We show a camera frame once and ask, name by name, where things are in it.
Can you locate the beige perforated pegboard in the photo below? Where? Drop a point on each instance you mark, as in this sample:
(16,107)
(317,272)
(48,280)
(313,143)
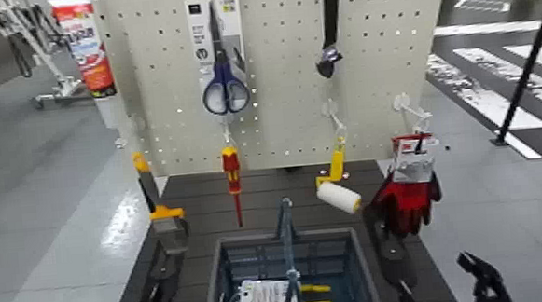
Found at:
(284,72)

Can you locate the white scissors packaging card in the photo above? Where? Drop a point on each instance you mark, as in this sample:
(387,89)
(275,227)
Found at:
(199,30)

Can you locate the clear plastic pegboard hook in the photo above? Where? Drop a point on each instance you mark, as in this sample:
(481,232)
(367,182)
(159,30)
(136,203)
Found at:
(226,131)
(331,110)
(402,102)

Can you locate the red white rolled banner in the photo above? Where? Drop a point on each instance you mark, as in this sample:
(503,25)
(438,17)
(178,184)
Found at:
(87,50)

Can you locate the red black work gloves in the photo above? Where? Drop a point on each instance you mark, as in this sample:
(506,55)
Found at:
(403,204)

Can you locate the red yellow screwdriver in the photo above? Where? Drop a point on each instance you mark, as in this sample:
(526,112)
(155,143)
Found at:
(231,167)

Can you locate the grey red glove label card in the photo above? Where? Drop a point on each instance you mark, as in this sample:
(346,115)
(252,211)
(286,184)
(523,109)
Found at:
(412,164)

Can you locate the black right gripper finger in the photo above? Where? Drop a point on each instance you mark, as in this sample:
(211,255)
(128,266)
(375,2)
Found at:
(486,283)
(409,299)

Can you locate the black adjustable wrench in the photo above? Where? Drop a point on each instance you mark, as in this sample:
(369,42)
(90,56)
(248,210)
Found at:
(331,9)

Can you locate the white metal wheeled stand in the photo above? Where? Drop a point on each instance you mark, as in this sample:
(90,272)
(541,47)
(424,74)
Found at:
(66,86)

